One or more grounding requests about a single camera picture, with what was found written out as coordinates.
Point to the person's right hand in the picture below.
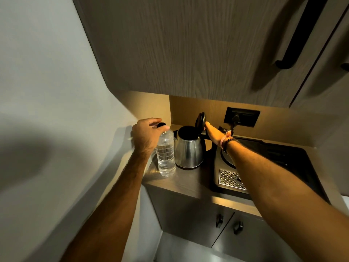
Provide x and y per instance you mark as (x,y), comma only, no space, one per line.
(215,135)

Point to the person's left hand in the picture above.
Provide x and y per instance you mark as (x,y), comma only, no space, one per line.
(145,136)

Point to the black bottle cap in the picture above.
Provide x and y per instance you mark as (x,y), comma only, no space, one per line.
(161,125)

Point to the clear plastic water bottle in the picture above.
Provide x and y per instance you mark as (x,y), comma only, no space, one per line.
(165,158)

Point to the stainless steel electric kettle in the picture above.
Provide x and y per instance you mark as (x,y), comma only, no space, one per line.
(189,152)

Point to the person's right forearm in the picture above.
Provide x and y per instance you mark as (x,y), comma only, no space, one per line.
(286,204)

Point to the person's left forearm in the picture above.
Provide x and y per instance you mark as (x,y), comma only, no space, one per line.
(114,210)

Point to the metal drip grate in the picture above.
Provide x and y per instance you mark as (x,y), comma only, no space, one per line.
(229,180)

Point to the black plastic tray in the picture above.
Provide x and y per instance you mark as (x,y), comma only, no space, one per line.
(294,160)

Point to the wide wood-grain cabinet door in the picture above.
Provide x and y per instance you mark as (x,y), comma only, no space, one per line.
(191,46)

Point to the black wall socket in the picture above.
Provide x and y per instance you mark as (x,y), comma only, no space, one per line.
(249,117)

